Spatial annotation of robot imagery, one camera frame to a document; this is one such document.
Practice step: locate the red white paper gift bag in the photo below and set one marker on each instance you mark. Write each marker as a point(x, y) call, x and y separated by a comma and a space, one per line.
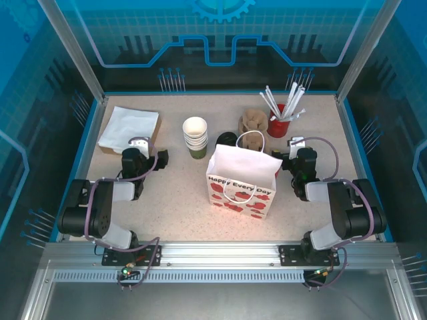
point(240, 166)

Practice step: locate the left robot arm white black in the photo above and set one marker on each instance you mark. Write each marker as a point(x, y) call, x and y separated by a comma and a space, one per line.
point(100, 206)

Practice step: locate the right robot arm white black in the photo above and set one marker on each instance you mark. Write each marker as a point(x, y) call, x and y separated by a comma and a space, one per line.
point(337, 206)

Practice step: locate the brown cardboard napkin tray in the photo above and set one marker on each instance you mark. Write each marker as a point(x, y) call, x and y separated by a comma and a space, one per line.
point(156, 133)

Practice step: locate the red straw holder cup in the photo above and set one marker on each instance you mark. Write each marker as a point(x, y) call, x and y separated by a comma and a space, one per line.
point(278, 128)

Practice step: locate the stack of paper cups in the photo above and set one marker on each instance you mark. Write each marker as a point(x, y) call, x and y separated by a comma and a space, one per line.
point(195, 133)

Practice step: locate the stack of white napkins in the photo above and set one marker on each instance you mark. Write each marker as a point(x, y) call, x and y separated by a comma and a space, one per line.
point(130, 123)

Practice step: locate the stack of black lids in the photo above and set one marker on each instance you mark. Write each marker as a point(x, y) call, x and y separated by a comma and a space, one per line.
point(227, 138)

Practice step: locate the small connector with green light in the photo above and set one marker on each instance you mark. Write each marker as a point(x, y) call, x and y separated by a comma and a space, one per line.
point(322, 272)
point(128, 271)

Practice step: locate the grey metal front panel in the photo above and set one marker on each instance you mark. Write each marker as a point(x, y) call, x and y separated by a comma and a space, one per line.
point(217, 300)

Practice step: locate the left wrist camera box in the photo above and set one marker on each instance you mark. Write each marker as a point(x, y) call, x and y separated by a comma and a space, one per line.
point(140, 146)

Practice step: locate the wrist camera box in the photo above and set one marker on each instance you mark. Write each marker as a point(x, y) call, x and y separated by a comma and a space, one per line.
point(140, 146)
point(296, 143)

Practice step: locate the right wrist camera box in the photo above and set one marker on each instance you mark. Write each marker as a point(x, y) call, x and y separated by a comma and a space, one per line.
point(296, 143)

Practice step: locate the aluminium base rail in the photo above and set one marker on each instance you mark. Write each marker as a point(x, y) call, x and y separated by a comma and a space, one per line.
point(220, 253)

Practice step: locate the aluminium frame post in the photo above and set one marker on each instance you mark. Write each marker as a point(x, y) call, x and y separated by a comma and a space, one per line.
point(76, 56)
point(363, 56)

